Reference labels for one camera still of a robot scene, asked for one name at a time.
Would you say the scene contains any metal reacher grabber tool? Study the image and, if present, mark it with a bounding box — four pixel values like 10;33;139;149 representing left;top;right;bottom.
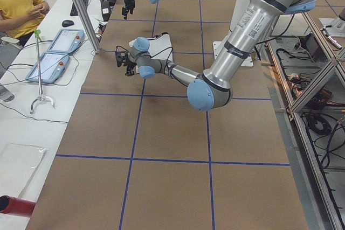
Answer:
30;29;55;115

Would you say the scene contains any upper blue teach pendant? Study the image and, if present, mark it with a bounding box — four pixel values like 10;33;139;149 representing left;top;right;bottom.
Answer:
47;29;85;54

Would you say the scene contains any person in yellow shirt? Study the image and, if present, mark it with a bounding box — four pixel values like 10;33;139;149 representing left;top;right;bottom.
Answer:
1;0;50;46

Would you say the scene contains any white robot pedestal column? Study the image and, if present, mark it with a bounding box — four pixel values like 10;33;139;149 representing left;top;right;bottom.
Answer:
212;0;259;67

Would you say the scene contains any aluminium frame post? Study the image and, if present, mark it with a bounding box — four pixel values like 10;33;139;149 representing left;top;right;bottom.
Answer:
72;0;100;54

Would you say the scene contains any black box with label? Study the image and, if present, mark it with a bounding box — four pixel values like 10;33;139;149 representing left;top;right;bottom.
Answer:
100;0;112;22

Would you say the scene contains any red cylinder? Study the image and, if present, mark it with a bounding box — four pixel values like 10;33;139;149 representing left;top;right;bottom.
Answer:
1;196;36;218

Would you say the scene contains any lower blue teach pendant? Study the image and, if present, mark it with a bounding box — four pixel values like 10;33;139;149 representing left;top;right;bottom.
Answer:
40;52;70;83

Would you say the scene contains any grey cartoon print t-shirt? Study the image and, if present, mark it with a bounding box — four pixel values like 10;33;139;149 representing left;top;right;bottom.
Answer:
129;33;173;79

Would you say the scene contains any black computer mouse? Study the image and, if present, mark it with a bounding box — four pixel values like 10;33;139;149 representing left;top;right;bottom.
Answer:
61;19;74;27

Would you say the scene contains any blue teach pendant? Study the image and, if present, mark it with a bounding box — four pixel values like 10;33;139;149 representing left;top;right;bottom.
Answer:
40;52;70;83
47;29;85;54

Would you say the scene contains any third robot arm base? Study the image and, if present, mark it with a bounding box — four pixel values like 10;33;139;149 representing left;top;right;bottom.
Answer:
319;9;344;37

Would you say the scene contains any clear plastic bag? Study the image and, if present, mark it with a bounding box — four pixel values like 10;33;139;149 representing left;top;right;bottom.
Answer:
1;143;48;198

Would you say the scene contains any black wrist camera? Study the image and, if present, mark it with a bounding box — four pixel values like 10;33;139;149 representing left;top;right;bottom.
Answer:
115;50;128;67

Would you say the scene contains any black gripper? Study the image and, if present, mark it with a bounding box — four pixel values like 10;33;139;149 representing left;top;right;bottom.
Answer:
121;0;135;19
126;60;136;76

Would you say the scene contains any black keyboard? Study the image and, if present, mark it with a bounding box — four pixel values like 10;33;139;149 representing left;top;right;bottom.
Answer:
70;0;91;17

